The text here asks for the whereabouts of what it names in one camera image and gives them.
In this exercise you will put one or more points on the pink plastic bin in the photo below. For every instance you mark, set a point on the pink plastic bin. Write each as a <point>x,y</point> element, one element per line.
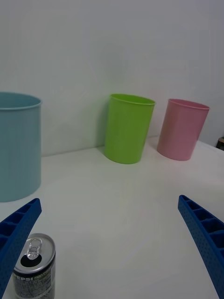
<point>180,133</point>

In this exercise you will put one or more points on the black drink can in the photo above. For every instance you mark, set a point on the black drink can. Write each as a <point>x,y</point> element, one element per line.
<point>38,278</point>

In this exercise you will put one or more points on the green plastic bin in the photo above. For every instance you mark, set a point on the green plastic bin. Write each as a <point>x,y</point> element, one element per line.
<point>127,130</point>

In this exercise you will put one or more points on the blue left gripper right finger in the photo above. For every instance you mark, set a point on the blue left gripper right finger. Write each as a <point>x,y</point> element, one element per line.
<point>207,236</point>

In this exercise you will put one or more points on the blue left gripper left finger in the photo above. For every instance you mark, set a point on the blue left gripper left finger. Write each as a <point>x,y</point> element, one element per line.
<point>14,231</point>

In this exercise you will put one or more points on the pale blue plastic bin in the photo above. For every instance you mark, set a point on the pale blue plastic bin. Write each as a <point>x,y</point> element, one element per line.
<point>18,144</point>

